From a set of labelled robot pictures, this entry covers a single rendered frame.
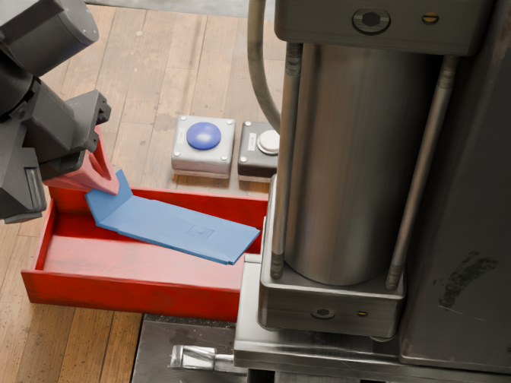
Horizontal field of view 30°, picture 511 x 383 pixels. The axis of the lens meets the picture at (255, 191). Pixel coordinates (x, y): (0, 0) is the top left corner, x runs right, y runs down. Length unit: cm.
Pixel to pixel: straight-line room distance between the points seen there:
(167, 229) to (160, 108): 30
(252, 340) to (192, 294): 30
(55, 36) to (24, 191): 13
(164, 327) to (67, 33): 35
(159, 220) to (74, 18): 23
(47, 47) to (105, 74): 43
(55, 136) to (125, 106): 35
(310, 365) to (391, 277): 12
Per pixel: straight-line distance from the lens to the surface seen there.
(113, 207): 93
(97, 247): 105
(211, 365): 88
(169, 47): 124
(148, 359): 98
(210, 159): 108
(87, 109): 86
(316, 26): 41
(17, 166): 80
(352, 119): 46
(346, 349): 67
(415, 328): 57
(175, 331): 99
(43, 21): 79
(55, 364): 99
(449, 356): 60
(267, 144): 108
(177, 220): 92
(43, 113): 83
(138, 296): 97
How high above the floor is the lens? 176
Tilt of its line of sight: 53 degrees down
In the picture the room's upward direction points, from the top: 3 degrees clockwise
